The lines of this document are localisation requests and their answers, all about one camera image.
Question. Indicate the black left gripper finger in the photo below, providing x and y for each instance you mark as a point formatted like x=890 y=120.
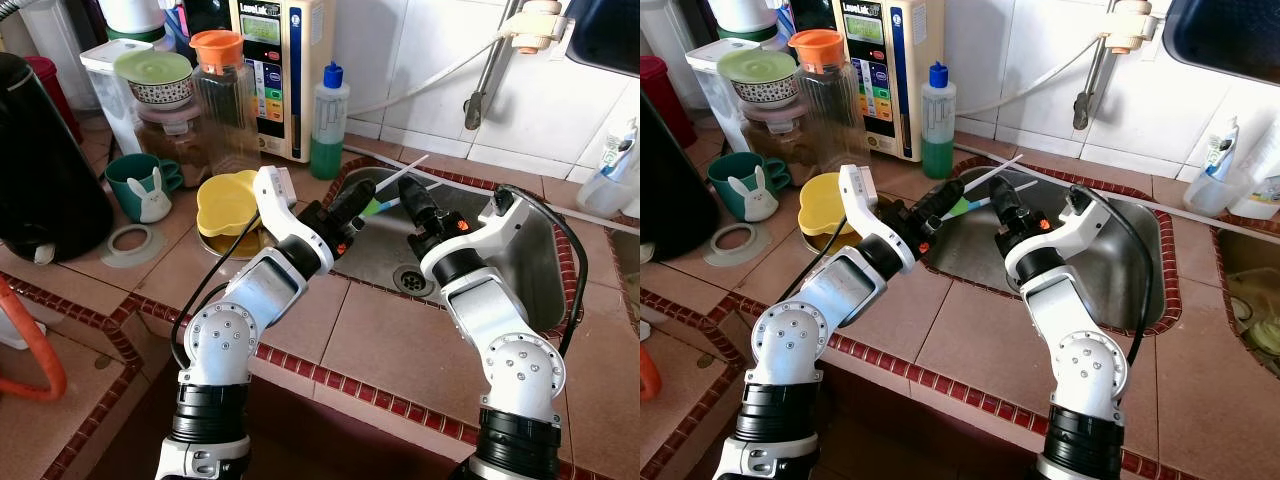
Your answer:
x=362 y=216
x=950 y=216
x=355 y=197
x=942 y=197

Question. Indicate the white blue tube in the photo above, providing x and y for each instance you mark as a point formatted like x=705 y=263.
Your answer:
x=1222 y=150
x=620 y=150

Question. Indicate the white plastic bottle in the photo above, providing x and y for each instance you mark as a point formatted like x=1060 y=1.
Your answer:
x=1262 y=170

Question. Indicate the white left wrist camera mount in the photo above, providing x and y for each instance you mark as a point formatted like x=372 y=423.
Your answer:
x=870 y=215
x=285 y=215

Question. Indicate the white jar green band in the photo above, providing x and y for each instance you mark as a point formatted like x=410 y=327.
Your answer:
x=748 y=15
x=135 y=15

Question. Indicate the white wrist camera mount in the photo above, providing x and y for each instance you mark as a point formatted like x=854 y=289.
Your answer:
x=480 y=225
x=1065 y=228
x=285 y=215
x=870 y=215

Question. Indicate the clear plastic cup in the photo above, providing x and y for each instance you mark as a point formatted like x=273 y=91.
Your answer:
x=600 y=190
x=1205 y=190

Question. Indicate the steel sink drain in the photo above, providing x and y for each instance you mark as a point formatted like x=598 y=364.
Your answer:
x=408 y=280

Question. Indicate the teal rabbit mug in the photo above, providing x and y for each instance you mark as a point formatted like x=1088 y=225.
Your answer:
x=745 y=185
x=140 y=185

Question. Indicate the green dish soap bottle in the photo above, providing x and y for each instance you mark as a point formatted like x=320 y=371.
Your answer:
x=328 y=120
x=938 y=120

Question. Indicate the black tray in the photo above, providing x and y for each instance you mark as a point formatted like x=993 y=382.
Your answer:
x=605 y=30
x=1225 y=35

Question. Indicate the glass jar orange lid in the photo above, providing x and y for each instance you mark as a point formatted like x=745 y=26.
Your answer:
x=225 y=110
x=830 y=110

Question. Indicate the red container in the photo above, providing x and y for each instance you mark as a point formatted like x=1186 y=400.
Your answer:
x=55 y=90
x=665 y=95

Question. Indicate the glass jar pink lid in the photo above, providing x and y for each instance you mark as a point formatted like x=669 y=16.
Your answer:
x=775 y=135
x=170 y=140

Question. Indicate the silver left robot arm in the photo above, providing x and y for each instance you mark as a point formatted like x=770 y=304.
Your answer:
x=830 y=320
x=235 y=320

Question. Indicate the beige water ionizer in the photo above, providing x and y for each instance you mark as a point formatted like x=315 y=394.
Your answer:
x=290 y=80
x=900 y=80

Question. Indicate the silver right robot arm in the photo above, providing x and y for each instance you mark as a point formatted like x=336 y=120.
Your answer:
x=1085 y=340
x=500 y=330

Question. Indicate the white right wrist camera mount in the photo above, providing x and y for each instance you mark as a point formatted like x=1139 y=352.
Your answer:
x=480 y=225
x=1065 y=228

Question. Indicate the white plastic object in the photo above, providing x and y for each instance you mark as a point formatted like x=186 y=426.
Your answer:
x=12 y=335

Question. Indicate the yellow bowl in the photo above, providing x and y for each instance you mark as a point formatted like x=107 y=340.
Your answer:
x=225 y=205
x=825 y=205

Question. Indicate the thin white pipe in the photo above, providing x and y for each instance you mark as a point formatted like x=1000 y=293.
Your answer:
x=600 y=221
x=1170 y=205

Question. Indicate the steel faucet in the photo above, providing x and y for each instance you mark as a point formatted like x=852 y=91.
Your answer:
x=1095 y=80
x=490 y=80

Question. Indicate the stainless steel sink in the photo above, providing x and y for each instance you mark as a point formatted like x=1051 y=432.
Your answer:
x=380 y=250
x=970 y=250
x=1250 y=300
x=628 y=260

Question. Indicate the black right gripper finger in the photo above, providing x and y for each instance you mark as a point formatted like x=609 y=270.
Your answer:
x=1021 y=200
x=412 y=202
x=1002 y=200
x=431 y=200

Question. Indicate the patterned bowl green lid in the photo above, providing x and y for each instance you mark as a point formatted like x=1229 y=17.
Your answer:
x=155 y=85
x=760 y=82

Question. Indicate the beige faucet filter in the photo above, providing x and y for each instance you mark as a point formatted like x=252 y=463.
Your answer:
x=535 y=25
x=1135 y=25

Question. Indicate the clear pitcher white lid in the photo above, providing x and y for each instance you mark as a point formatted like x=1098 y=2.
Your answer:
x=105 y=90
x=712 y=90

